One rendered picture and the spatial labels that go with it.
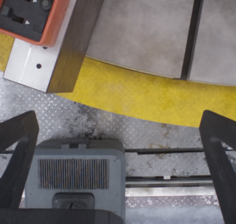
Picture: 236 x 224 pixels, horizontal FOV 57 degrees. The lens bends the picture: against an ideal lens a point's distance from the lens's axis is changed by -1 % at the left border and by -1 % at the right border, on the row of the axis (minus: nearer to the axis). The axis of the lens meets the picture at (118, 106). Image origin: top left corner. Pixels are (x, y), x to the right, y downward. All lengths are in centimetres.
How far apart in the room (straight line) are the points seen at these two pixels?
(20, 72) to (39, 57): 7
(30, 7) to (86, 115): 87
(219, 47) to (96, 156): 78
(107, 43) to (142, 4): 23
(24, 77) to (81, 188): 69
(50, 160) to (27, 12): 77
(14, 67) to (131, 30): 56
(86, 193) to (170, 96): 73
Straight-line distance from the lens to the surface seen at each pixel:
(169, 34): 108
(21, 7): 61
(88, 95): 134
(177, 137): 141
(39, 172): 121
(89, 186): 118
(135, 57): 103
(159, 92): 135
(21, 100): 145
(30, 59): 70
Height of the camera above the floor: 133
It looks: 86 degrees down
